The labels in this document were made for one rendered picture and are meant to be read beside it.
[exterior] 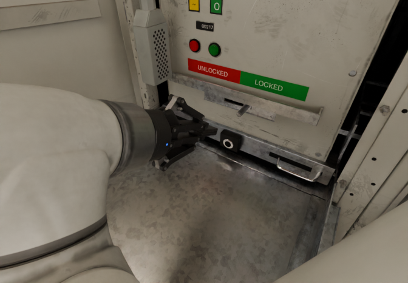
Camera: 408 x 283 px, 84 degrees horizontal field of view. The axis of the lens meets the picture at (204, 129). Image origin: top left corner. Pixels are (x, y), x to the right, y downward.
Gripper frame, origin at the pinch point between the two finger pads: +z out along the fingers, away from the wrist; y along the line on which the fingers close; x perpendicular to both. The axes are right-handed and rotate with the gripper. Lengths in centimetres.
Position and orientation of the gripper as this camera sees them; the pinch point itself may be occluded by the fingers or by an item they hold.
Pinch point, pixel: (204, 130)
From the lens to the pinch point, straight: 48.3
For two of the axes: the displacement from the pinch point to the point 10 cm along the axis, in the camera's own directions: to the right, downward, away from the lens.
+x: 8.4, 3.3, -4.3
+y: -2.7, 9.4, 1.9
